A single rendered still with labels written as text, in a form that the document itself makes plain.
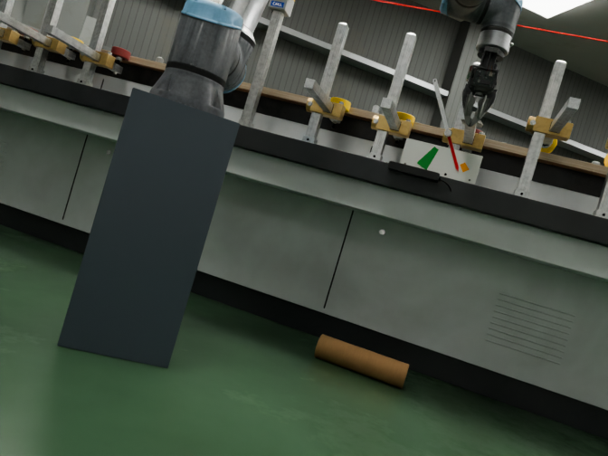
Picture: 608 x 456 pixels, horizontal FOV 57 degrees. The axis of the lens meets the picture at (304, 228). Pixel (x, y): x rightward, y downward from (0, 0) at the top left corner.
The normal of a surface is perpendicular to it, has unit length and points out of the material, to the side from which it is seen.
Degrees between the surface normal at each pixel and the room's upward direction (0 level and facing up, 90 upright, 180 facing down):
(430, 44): 90
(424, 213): 90
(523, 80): 90
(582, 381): 90
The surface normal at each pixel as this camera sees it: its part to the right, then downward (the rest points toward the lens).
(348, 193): -0.25, -0.07
